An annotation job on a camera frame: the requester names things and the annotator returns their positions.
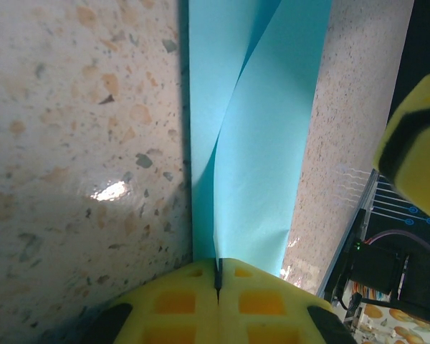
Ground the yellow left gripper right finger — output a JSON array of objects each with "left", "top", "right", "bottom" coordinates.
[{"left": 216, "top": 257, "right": 358, "bottom": 344}]

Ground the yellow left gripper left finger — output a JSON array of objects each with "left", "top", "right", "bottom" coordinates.
[{"left": 82, "top": 257, "right": 220, "bottom": 344}]

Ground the orange fruit print cloth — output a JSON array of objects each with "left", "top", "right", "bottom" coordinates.
[{"left": 338, "top": 282, "right": 430, "bottom": 344}]

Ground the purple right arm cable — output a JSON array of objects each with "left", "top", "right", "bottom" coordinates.
[{"left": 367, "top": 229, "right": 430, "bottom": 252}]

